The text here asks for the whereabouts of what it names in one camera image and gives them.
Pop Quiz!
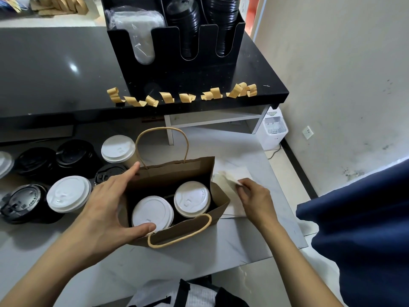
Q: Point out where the plastic wrapped white pack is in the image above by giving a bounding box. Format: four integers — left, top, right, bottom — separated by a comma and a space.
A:
105, 7, 166, 65

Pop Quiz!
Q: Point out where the tan coffee cup white lid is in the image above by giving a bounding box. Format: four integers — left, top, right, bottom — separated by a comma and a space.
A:
174, 181, 211, 219

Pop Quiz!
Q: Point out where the red banner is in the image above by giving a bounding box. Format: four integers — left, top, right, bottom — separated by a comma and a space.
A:
245, 0, 262, 37

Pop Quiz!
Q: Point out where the person's right forearm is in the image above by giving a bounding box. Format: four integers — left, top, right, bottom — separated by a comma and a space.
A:
259, 217, 343, 307

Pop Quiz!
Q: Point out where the stack of white paper sheets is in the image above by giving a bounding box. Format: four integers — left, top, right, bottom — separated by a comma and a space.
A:
211, 156, 258, 219

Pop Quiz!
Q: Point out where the brown paper bag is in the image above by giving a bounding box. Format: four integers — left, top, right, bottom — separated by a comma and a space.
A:
118, 126, 231, 249

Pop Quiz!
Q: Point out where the person's right hand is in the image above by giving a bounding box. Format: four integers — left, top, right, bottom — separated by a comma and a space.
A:
235, 177, 282, 233

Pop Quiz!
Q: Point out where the person's left hand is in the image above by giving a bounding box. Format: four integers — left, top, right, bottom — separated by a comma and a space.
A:
75, 162, 157, 263

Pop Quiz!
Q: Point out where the group of lidded coffee cups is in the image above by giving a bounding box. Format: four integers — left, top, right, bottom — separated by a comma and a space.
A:
0, 135, 137, 224

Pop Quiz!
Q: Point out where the white small appliance on floor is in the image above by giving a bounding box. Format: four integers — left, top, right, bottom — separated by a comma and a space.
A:
259, 107, 290, 151

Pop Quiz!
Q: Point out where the black body harness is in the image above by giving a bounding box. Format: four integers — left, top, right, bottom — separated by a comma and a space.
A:
144, 278, 251, 307

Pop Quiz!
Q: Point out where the row of tan tape strips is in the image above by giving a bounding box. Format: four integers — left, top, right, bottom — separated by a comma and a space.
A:
106, 82, 258, 108

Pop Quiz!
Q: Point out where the black acrylic organizer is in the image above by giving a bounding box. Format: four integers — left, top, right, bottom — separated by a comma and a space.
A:
100, 0, 248, 95

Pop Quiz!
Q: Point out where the person's white shirt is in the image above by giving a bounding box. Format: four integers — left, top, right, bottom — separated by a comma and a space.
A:
126, 278, 221, 307

